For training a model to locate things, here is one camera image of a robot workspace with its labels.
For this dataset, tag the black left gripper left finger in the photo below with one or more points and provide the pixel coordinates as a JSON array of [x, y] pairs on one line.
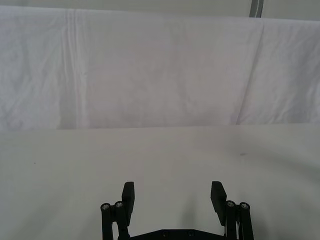
[[128, 200]]

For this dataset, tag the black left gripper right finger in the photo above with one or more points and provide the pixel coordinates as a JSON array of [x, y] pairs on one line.
[[218, 200]]

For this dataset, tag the white table cloth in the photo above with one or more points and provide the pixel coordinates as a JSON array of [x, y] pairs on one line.
[[75, 175]]

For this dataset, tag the wrinkled white draped cloth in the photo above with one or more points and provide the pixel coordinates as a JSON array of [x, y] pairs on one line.
[[150, 75]]

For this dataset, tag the grey striped post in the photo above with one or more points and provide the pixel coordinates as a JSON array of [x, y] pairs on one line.
[[257, 7]]

